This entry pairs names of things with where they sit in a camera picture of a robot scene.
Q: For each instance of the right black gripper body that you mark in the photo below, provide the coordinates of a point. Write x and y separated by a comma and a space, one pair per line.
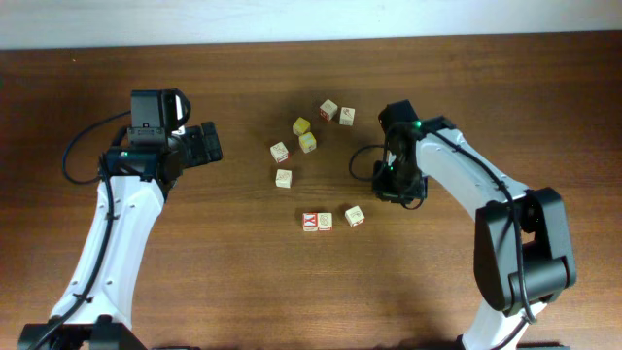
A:
397, 192

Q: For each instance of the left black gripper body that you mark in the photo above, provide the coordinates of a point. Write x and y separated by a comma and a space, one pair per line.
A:
192, 148

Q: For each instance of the wooden block red P letter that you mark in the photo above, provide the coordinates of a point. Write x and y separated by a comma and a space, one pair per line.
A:
354, 216

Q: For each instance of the wooden block red circle letter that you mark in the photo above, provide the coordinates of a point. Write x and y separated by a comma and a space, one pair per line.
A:
325, 222

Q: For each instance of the red X letter block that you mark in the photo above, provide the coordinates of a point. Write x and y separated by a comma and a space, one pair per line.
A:
310, 221

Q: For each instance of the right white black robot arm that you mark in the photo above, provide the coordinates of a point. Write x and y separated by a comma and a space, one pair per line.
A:
523, 255

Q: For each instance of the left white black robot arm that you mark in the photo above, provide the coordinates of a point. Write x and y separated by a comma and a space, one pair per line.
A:
135, 175

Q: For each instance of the wooden block left red edge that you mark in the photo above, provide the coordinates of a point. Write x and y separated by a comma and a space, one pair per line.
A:
279, 152

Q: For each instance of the wooden block top right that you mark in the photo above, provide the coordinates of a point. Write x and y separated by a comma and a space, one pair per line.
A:
347, 116

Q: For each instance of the plain wooden block lower left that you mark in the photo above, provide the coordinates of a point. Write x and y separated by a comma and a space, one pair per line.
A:
284, 178

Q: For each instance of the yellow block lower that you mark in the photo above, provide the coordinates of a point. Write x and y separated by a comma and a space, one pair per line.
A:
307, 142

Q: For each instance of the yellow block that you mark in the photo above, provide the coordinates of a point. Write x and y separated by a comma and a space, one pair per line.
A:
301, 126
307, 142

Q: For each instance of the yellow block upper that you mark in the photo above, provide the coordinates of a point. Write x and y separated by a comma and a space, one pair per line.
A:
301, 126

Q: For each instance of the wooden block red side top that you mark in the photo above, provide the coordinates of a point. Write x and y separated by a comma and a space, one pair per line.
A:
328, 110

